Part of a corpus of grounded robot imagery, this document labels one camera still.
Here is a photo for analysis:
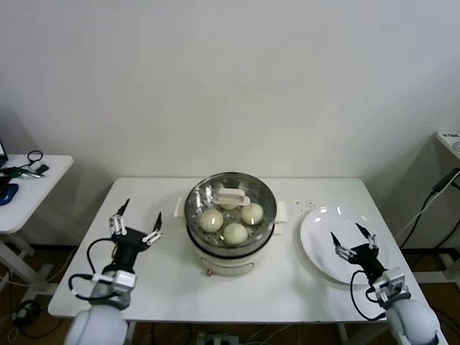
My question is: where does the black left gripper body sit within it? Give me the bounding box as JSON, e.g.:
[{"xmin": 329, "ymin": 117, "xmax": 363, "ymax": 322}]
[{"xmin": 111, "ymin": 229, "xmax": 151, "ymax": 274}]

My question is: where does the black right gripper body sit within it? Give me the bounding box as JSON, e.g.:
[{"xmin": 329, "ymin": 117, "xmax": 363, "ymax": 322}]
[{"xmin": 347, "ymin": 243, "xmax": 388, "ymax": 281}]

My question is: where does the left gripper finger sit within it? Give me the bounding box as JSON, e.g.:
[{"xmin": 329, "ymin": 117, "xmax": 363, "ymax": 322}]
[
  {"xmin": 142, "ymin": 211, "xmax": 165, "ymax": 247},
  {"xmin": 109, "ymin": 198, "xmax": 132, "ymax": 236}
]

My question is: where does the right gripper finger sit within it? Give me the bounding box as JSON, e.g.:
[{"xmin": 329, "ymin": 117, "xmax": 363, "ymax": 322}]
[
  {"xmin": 354, "ymin": 222, "xmax": 379, "ymax": 250},
  {"xmin": 329, "ymin": 231, "xmax": 356, "ymax": 259}
]

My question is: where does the glass pot lid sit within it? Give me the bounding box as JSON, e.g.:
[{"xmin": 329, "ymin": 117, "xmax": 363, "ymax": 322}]
[{"xmin": 185, "ymin": 173, "xmax": 277, "ymax": 249}]

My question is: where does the stainless steel steamer basket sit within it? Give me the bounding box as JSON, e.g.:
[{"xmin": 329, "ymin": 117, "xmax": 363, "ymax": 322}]
[{"xmin": 173, "ymin": 171, "xmax": 288, "ymax": 258}]

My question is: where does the white round plate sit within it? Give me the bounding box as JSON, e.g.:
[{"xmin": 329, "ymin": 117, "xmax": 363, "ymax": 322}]
[{"xmin": 299, "ymin": 205, "xmax": 390, "ymax": 286}]

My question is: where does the white side table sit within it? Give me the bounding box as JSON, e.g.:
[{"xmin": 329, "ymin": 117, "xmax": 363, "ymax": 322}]
[{"xmin": 0, "ymin": 154, "xmax": 74, "ymax": 299}]

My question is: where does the white electric cooker base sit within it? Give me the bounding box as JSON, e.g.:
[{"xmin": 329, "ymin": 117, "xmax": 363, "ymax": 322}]
[{"xmin": 186, "ymin": 222, "xmax": 283, "ymax": 278}]

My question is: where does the black power adapter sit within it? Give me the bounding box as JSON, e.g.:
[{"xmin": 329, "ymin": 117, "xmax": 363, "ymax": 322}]
[{"xmin": 432, "ymin": 168, "xmax": 456, "ymax": 194}]

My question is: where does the blue object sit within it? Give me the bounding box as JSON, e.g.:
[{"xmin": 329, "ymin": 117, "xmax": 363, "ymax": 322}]
[{"xmin": 0, "ymin": 183, "xmax": 19, "ymax": 206}]

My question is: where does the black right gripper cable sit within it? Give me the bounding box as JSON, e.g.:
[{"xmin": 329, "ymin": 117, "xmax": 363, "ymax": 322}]
[{"xmin": 350, "ymin": 270, "xmax": 390, "ymax": 321}]

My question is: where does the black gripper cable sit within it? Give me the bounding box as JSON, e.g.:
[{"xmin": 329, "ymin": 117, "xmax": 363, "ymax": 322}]
[
  {"xmin": 350, "ymin": 270, "xmax": 390, "ymax": 321},
  {"xmin": 68, "ymin": 237, "xmax": 119, "ymax": 301}
]

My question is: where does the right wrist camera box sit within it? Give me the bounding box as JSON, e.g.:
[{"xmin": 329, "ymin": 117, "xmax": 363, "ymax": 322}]
[{"xmin": 372, "ymin": 267, "xmax": 411, "ymax": 309}]

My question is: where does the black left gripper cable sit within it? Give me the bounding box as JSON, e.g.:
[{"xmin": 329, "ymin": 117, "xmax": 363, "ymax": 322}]
[{"xmin": 68, "ymin": 237, "xmax": 119, "ymax": 301}]

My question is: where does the black coiled floor cable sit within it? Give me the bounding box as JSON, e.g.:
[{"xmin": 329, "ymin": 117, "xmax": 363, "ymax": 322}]
[{"xmin": 12, "ymin": 300, "xmax": 39, "ymax": 326}]

